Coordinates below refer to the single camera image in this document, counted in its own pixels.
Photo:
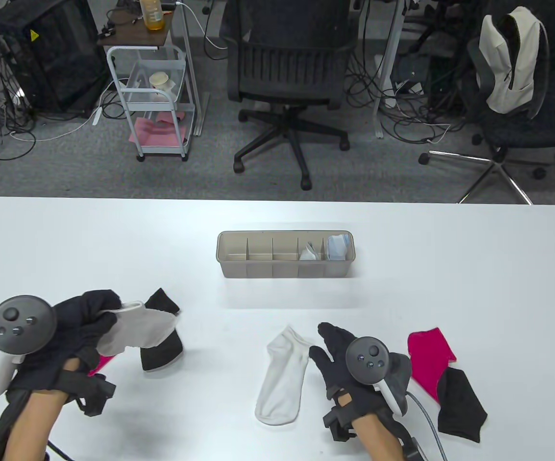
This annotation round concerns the cream backpack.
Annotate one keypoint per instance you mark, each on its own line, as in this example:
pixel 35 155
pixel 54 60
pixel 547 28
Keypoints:
pixel 498 91

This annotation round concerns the white rolling cart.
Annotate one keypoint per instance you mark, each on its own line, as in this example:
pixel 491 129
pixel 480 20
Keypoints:
pixel 133 31

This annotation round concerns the person's left forearm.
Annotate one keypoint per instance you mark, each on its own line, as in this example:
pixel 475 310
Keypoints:
pixel 30 422

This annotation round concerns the person's right hand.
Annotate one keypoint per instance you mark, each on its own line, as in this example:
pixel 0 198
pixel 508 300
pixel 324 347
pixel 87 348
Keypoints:
pixel 335 365

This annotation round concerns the black mesh office chair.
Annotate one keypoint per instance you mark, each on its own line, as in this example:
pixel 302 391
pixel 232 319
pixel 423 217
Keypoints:
pixel 287 72

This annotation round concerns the cream cup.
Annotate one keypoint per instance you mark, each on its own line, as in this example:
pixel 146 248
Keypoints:
pixel 159 79

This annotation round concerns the grey tracking controller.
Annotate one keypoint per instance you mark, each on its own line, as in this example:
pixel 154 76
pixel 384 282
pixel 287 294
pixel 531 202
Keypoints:
pixel 20 321
pixel 368 360

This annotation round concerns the white power strip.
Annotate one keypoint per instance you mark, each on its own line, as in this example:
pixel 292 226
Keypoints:
pixel 97 116

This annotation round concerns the beige divided organizer box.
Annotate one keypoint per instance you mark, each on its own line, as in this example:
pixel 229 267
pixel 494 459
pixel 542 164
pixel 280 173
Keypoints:
pixel 258 271

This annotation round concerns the bottle of orange liquid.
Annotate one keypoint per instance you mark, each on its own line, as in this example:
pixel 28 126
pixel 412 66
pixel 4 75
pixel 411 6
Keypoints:
pixel 152 17

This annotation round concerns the black computer tower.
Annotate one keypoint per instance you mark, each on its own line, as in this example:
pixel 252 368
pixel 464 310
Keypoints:
pixel 51 57

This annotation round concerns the dark chair with chrome base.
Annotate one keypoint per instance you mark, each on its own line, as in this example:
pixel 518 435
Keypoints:
pixel 522 129

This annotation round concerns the pink sock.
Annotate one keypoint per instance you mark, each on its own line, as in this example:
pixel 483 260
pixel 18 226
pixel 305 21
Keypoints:
pixel 100 364
pixel 428 355

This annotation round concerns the white metal frame post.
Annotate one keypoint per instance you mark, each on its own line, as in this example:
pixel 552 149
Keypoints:
pixel 388 62
pixel 188 62

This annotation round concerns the light blue sock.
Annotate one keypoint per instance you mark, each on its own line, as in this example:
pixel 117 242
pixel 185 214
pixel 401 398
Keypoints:
pixel 336 240
pixel 337 252

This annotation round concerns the white sock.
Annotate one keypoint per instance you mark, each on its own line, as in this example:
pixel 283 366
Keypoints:
pixel 138 329
pixel 282 379

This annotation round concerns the person's left hand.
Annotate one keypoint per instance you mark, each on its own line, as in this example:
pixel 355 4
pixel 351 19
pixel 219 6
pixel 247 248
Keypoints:
pixel 75 326

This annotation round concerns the black sock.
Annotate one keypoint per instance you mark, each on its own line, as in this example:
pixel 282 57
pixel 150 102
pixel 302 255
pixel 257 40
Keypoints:
pixel 162 353
pixel 460 408

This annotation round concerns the pink cloth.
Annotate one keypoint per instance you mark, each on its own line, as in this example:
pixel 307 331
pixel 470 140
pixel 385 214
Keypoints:
pixel 154 134

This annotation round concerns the person's right forearm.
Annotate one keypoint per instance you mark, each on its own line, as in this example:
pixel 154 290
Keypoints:
pixel 378 442

